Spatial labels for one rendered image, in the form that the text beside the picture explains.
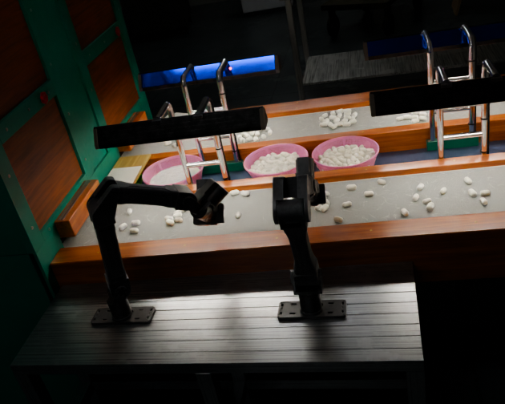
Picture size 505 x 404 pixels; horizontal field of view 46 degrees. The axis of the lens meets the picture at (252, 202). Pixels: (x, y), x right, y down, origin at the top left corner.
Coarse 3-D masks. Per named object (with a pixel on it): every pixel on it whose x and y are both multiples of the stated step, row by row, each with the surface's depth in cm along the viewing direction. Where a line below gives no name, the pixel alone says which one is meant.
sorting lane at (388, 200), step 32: (256, 192) 226; (352, 192) 213; (384, 192) 209; (416, 192) 206; (448, 192) 202; (128, 224) 223; (160, 224) 219; (192, 224) 215; (224, 224) 211; (256, 224) 207; (320, 224) 200
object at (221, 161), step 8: (168, 104) 218; (200, 104) 209; (208, 104) 218; (160, 112) 210; (168, 112) 222; (200, 112) 204; (152, 120) 207; (160, 120) 206; (208, 136) 225; (216, 136) 225; (176, 144) 229; (216, 144) 226; (184, 152) 231; (216, 152) 229; (184, 160) 232; (208, 160) 232; (216, 160) 231; (224, 160) 231; (184, 168) 234; (224, 168) 232; (224, 176) 233
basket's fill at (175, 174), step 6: (168, 168) 260; (174, 168) 260; (180, 168) 257; (192, 168) 257; (198, 168) 255; (162, 174) 255; (168, 174) 255; (174, 174) 253; (180, 174) 252; (192, 174) 251; (156, 180) 251; (162, 180) 251; (168, 180) 249; (174, 180) 249; (180, 180) 249
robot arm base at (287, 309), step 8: (304, 296) 169; (312, 296) 169; (320, 296) 170; (280, 304) 178; (288, 304) 177; (296, 304) 177; (304, 304) 170; (312, 304) 169; (320, 304) 171; (328, 304) 174; (336, 304) 173; (344, 304) 173; (280, 312) 175; (288, 312) 174; (296, 312) 174; (304, 312) 172; (312, 312) 171; (320, 312) 171; (328, 312) 171; (336, 312) 171; (344, 312) 170
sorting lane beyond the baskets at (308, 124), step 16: (320, 112) 280; (336, 112) 277; (352, 112) 274; (368, 112) 270; (448, 112) 255; (464, 112) 252; (480, 112) 249; (496, 112) 247; (272, 128) 275; (288, 128) 271; (304, 128) 268; (320, 128) 265; (336, 128) 262; (352, 128) 259; (368, 128) 256; (144, 144) 286; (160, 144) 282; (192, 144) 276; (208, 144) 272; (224, 144) 269
